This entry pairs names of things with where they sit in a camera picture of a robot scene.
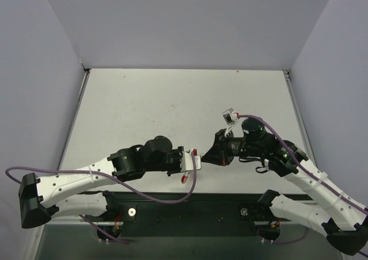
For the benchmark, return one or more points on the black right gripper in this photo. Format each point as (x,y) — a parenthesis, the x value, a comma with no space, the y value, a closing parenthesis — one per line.
(222,149)

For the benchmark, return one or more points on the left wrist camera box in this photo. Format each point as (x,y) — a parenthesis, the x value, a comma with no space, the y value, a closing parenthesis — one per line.
(190,161)

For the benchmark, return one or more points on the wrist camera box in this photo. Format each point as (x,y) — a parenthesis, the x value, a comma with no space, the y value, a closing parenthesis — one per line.
(231,119)
(190,161)

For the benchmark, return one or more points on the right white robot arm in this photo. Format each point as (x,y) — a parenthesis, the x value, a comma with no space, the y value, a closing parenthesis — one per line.
(336,216)

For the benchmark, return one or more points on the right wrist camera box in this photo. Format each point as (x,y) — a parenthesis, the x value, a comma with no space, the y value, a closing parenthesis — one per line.
(231,119)

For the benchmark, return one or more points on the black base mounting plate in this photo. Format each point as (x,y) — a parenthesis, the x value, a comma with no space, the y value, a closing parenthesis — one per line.
(201,215)

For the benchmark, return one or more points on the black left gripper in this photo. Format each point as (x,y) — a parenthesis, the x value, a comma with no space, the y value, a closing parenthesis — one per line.
(178,160)

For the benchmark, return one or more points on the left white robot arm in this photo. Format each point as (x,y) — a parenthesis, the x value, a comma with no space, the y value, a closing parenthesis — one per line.
(40,197)

